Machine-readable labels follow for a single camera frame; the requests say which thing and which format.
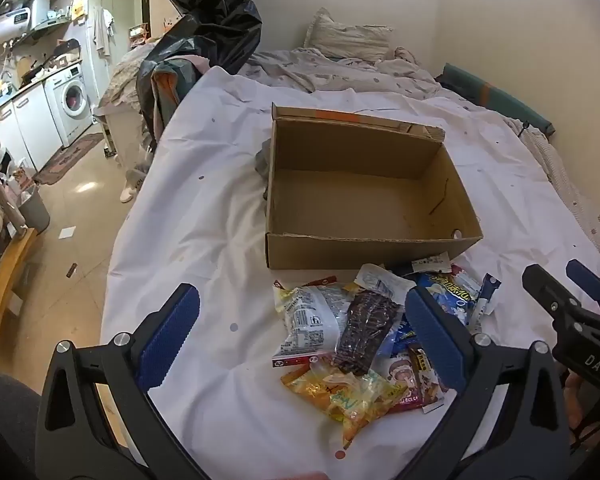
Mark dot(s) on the orange green bag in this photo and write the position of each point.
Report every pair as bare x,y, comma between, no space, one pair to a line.
170,85

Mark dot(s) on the green rolled mat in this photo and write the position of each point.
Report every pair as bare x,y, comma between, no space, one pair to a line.
495,95

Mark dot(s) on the patterned floor rug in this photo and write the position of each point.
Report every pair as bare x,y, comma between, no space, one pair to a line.
65,160

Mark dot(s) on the blue snack packet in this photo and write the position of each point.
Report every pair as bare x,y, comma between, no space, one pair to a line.
402,332

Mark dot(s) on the floral quilt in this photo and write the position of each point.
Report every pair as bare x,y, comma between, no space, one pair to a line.
125,75

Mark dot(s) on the white hanging towel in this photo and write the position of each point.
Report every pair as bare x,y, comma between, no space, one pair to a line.
102,30

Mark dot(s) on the black garbage bag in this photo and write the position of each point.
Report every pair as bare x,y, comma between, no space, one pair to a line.
215,15

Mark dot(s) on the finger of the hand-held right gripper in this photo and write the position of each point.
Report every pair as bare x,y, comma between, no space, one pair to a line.
547,290
587,277

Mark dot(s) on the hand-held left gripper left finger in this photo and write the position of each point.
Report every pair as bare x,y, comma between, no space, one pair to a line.
172,330

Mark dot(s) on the person's dark trouser leg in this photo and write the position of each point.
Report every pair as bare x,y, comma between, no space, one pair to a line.
5,425

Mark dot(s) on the slim white blue packet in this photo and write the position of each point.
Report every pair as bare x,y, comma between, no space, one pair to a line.
486,295

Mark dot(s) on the white kitchen appliance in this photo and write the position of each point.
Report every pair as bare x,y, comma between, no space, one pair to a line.
25,15

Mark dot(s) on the dark transparent snack packet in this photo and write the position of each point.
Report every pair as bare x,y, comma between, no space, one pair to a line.
365,325

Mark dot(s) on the grey trash bin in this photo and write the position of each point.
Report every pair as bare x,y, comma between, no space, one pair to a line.
35,210

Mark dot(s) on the yellow green snack packet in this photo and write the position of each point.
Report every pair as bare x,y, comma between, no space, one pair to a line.
362,402

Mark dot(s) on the beige pillow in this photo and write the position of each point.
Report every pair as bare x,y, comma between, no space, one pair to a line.
345,35

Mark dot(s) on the white grey snack packet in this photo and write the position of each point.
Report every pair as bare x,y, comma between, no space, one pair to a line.
307,320

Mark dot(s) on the white washing machine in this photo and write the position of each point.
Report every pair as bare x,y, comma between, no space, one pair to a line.
72,100

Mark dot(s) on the small dark floor object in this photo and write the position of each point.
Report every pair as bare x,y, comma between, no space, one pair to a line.
71,270

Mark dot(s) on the red white snack packet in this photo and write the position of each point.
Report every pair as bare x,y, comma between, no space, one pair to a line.
405,375

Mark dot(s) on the white slippers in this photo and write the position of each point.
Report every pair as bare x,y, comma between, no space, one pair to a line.
127,192

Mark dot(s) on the blue white chips packet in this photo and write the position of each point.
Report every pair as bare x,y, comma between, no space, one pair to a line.
450,300

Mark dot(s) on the orange yellow snack packet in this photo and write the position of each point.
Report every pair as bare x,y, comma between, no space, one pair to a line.
302,384

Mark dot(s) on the brown cardboard box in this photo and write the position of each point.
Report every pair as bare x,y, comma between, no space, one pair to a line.
340,195

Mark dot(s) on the white kitchen cabinets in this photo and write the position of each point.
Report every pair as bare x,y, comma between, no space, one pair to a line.
25,120

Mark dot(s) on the wooden chair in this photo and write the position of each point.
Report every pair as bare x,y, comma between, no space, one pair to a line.
5,290

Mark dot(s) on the rumpled beige duvet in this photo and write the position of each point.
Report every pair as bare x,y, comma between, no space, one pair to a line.
330,70

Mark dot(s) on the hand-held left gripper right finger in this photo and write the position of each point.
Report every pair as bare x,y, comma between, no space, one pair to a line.
437,340

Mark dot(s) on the black white snack packet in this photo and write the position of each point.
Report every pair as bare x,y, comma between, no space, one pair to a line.
430,262

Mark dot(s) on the white paper scrap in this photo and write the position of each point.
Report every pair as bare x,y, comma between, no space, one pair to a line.
67,232

